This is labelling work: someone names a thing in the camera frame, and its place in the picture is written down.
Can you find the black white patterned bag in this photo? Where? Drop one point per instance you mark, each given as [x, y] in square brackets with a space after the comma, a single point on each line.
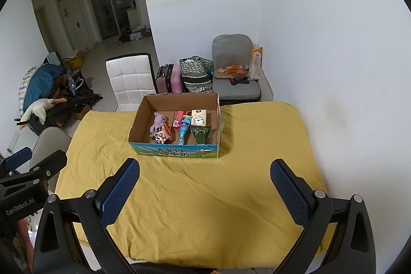
[196, 71]

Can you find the person's left forearm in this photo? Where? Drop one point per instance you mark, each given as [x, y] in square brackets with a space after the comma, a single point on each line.
[24, 245]

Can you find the yellow basket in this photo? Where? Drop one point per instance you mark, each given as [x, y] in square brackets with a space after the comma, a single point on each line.
[75, 62]

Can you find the plaid cloth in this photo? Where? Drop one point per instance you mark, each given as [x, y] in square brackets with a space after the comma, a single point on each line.
[25, 81]

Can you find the long blue packet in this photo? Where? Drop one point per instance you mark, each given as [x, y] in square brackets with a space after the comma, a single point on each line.
[184, 131]

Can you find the small white box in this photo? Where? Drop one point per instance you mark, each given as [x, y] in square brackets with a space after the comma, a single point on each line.
[136, 35]

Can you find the beige plastic chair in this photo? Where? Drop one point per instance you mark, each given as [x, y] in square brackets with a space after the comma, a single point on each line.
[51, 139]

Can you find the blue jacket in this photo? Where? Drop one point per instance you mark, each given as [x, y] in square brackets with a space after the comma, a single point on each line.
[41, 78]

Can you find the white goose plush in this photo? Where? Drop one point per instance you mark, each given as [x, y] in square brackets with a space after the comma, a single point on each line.
[38, 107]

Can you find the person's dark clothing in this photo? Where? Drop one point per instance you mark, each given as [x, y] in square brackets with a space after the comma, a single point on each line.
[160, 269]

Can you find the glass sliding door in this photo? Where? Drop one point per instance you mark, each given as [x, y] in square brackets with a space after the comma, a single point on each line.
[112, 4]

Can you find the red snack packet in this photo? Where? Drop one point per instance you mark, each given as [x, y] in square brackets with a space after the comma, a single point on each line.
[178, 121]

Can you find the tall orange white package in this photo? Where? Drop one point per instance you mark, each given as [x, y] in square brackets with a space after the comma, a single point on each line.
[256, 62]

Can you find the black folded frame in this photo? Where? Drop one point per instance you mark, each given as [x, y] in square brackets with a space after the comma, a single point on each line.
[77, 100]

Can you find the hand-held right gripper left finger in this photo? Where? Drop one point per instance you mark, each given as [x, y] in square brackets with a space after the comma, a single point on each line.
[120, 190]

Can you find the small orange packet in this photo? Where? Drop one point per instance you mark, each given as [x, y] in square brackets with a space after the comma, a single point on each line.
[231, 69]

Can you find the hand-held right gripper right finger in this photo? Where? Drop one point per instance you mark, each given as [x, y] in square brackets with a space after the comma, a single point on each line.
[289, 193]

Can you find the white padded chair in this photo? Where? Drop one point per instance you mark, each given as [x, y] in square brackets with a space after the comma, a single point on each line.
[130, 78]

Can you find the black floor bag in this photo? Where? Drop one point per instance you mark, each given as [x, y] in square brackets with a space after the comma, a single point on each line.
[124, 36]

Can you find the small cardboard box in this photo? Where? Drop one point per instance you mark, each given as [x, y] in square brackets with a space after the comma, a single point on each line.
[81, 112]

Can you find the yellow tissue pack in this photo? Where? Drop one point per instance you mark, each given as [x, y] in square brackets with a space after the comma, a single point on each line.
[198, 118]

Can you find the grey armchair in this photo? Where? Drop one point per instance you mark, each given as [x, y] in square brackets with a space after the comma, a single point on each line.
[231, 46]

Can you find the printed cardboard box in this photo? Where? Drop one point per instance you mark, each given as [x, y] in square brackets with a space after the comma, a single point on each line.
[179, 150]

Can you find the purple sock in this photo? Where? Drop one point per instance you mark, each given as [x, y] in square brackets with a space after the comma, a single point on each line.
[158, 121]

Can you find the orange snack packet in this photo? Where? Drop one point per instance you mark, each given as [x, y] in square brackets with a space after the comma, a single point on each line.
[162, 134]

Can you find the green wipes packet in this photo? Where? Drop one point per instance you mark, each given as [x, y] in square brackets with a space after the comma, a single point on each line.
[199, 135]

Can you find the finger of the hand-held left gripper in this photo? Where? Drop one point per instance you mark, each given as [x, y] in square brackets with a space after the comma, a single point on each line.
[19, 157]
[51, 165]

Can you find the wooden door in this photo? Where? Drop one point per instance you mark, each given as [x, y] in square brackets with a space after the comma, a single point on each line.
[72, 20]

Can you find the yellow tablecloth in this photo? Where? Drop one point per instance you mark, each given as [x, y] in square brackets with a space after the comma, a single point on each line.
[208, 197]

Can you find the pink suitcase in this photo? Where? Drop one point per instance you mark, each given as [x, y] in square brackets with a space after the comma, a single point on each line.
[175, 78]

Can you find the clear plastic bag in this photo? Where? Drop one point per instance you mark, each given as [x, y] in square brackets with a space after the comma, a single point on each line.
[73, 83]

